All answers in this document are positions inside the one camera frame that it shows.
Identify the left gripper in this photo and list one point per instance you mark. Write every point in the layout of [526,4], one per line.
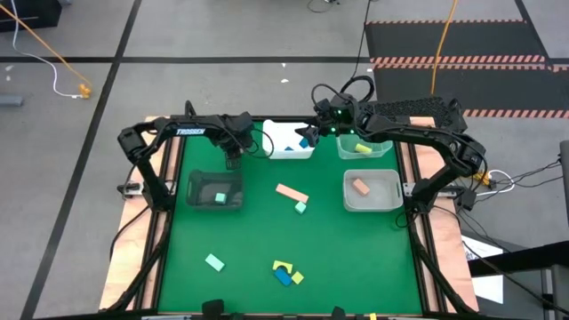
[232,142]

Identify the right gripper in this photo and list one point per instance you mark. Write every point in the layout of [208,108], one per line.
[340,126]

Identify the mint green cube block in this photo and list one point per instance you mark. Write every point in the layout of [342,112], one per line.
[300,207]
[220,198]

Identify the yellow cylinder block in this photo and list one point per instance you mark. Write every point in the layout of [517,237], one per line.
[363,148]

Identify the short peach wooden block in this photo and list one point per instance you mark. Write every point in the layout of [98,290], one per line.
[361,186]

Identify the mint green rectangular block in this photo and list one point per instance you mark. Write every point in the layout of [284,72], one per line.
[214,262]

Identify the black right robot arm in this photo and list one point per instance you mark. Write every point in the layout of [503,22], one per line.
[444,142]

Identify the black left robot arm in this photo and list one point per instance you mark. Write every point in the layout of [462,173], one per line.
[146,151]

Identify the white plastic bin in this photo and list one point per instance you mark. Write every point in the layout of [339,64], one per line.
[280,138]

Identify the dark smoked plastic bin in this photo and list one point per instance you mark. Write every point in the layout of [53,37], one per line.
[204,189]

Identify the long peach wooden block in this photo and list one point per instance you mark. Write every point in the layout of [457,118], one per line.
[291,193]

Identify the clear plastic bin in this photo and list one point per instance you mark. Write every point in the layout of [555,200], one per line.
[378,149]

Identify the grey translucent plastic bin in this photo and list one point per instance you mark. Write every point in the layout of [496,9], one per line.
[378,195]

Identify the black perforated computer case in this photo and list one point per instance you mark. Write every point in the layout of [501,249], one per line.
[413,106]

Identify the yellow arch block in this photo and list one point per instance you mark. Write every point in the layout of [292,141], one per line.
[282,264]

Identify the green table mat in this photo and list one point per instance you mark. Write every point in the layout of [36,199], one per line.
[329,249]

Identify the blue rectangular block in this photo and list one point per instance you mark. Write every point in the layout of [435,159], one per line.
[282,277]

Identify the yellow cube block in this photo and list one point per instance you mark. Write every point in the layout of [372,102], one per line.
[297,277]

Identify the light wooden side board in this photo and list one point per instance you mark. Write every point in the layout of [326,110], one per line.
[129,249]
[444,249]

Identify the black rounded object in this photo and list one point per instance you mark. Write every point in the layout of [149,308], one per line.
[338,313]
[212,307]

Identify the yellow power strip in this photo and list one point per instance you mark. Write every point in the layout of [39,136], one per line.
[483,178]

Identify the black hazard-striped floor mat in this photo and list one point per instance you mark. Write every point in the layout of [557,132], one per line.
[480,40]

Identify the white paper sheet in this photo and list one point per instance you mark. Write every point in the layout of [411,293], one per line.
[486,284]

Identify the grey flat bar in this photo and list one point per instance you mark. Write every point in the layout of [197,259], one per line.
[10,101]

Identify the black side table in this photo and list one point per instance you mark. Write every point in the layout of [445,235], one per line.
[520,260]

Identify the black cabinet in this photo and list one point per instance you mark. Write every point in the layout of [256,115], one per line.
[26,13]

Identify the grey upright pole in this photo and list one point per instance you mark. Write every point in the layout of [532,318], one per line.
[565,178]

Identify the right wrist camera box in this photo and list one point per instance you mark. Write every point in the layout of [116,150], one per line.
[335,106]

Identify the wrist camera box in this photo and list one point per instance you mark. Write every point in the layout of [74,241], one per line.
[335,106]
[242,123]

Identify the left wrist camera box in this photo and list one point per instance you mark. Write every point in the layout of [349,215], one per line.
[242,123]

